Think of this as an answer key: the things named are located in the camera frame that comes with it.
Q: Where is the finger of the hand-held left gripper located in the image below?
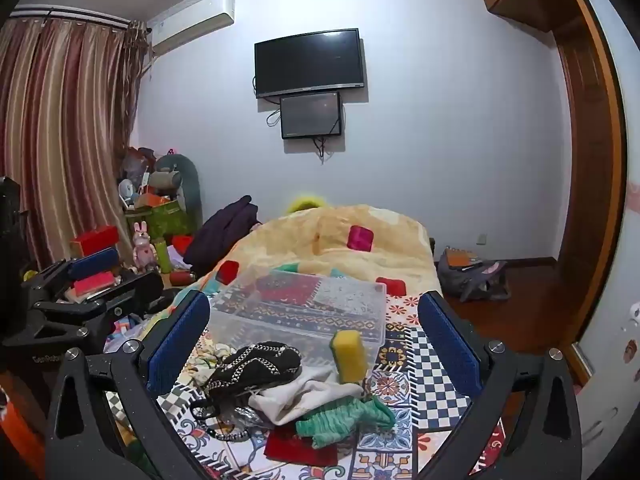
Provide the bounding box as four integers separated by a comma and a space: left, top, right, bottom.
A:
20, 249, 121, 307
4, 271, 164, 347

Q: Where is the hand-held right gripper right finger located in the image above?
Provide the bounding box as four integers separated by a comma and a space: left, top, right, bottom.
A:
415, 291, 584, 480

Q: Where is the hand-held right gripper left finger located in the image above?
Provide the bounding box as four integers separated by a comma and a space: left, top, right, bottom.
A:
45, 291, 211, 480

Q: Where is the black knitted hat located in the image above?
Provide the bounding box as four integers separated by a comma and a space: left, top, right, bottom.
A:
202, 341, 304, 397

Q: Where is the yellow sponge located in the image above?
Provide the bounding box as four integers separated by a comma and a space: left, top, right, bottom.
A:
331, 330, 366, 385

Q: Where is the green knitted cloth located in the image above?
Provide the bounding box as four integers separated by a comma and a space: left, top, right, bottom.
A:
295, 395, 397, 450

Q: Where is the clear plastic storage bin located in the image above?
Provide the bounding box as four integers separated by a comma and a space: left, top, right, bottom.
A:
209, 262, 388, 367

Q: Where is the white cloth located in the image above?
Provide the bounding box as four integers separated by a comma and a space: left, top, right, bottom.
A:
247, 365, 367, 426

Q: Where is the red cloth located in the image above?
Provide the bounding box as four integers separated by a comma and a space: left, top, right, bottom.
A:
263, 422, 341, 467

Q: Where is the red box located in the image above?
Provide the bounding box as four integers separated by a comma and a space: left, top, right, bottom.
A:
70, 225, 121, 257

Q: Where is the pink bunny toy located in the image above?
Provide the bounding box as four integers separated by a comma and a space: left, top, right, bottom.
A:
131, 221, 159, 272

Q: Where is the cream floral cloth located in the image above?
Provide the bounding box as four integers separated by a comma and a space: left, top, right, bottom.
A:
185, 342, 242, 387

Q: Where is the grey bag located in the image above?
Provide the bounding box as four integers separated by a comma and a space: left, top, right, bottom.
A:
437, 247, 512, 304

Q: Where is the green gift box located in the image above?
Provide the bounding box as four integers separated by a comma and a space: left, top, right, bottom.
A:
125, 200, 189, 244

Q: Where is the orange notebook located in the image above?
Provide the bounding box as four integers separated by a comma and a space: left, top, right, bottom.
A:
445, 249, 484, 269

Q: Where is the dark purple jacket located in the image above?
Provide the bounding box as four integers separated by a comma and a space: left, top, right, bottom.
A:
182, 195, 264, 277

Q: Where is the striped brown curtain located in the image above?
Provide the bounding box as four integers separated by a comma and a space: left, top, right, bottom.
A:
0, 14, 152, 273

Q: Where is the white door with stickers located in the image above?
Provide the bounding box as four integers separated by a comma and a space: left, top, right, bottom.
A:
565, 0, 640, 480

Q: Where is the yellow fleece blanket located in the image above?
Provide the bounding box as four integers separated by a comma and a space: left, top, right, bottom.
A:
200, 203, 444, 302

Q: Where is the orange object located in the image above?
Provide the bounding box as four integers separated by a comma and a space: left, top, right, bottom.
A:
0, 385, 47, 478

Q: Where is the yellow fluffy toy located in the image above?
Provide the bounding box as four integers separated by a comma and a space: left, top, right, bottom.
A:
287, 194, 326, 214

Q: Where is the white air conditioner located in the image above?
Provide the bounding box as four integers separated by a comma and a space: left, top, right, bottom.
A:
148, 0, 236, 57

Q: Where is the black and white braided cord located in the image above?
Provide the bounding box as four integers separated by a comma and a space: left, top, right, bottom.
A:
190, 399, 274, 444

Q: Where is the wooden door frame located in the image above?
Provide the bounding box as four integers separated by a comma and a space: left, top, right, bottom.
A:
552, 0, 629, 387

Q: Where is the small black wall monitor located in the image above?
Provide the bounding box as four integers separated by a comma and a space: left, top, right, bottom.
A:
279, 91, 344, 140

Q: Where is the black wall television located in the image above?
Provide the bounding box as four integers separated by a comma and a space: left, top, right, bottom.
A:
254, 28, 366, 99

